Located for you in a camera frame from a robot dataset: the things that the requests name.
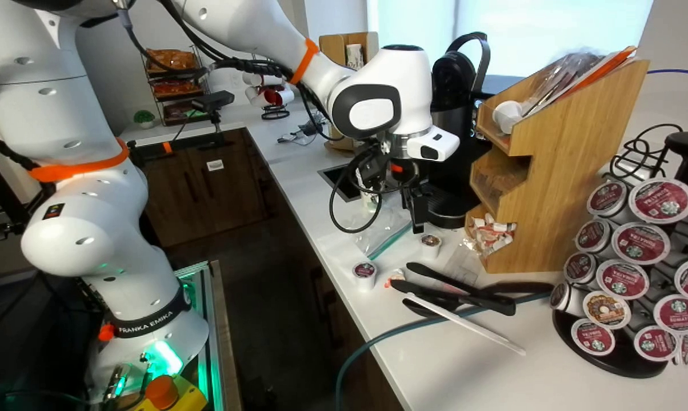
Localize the wire snack rack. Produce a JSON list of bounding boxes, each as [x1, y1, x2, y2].
[[143, 45, 209, 129]]

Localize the mug rack with mugs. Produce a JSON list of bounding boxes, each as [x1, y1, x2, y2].
[[258, 83, 298, 123]]

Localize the blue cable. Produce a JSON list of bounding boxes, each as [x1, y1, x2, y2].
[[648, 67, 688, 83]]

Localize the black tongs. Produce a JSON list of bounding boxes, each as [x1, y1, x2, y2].
[[406, 260, 555, 317]]

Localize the green lit base frame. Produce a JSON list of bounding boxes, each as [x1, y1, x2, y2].
[[170, 259, 242, 411]]

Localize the small green plant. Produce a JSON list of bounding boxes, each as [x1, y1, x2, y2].
[[134, 108, 160, 131]]

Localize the wooden counter cabinet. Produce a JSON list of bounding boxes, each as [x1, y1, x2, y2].
[[270, 173, 407, 411]]

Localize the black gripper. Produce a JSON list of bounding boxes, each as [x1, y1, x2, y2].
[[391, 156, 440, 236]]

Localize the black flat rod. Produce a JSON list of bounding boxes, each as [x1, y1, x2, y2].
[[389, 276, 475, 311]]

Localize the teal strip zip bag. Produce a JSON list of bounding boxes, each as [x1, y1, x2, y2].
[[352, 210, 422, 263]]

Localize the yellow emergency stop box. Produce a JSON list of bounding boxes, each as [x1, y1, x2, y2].
[[134, 375, 209, 411]]

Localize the wooden condiment organizer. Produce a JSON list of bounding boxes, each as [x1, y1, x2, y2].
[[464, 45, 653, 276]]

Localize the orange packet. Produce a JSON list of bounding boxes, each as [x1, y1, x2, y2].
[[579, 43, 638, 88]]

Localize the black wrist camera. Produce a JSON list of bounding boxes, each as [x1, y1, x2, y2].
[[350, 147, 393, 197]]

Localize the white creamer tub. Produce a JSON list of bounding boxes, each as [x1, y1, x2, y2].
[[489, 99, 529, 138]]

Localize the clear plastic sheet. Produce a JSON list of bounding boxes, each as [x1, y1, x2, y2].
[[317, 225, 407, 285]]

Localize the dark power cable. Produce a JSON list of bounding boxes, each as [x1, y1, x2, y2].
[[333, 305, 482, 411]]

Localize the black handheld device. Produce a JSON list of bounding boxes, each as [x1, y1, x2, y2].
[[192, 89, 239, 129]]

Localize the brown lid coffee pod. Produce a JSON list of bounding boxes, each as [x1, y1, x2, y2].
[[582, 290, 633, 331]]

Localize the black and white rod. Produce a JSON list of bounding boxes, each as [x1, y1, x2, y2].
[[401, 294, 529, 358]]

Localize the red white small packet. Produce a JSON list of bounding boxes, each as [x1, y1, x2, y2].
[[385, 267, 409, 292]]

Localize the black coffee maker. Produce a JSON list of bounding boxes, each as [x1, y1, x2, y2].
[[399, 29, 498, 228]]

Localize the bundle of tea packets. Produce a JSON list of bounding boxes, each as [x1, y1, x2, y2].
[[521, 49, 627, 117]]

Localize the pile of creamer cups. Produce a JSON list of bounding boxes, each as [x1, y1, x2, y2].
[[464, 213, 521, 259]]

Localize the dark wooden cabinet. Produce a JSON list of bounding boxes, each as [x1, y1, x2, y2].
[[134, 126, 282, 249]]

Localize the steel rimmed counter chute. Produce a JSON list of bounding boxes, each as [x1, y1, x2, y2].
[[318, 163, 362, 204]]

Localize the black wire pod carousel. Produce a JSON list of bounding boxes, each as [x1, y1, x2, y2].
[[549, 122, 688, 382]]

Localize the bright window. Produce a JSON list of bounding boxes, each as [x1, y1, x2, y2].
[[363, 0, 656, 77]]

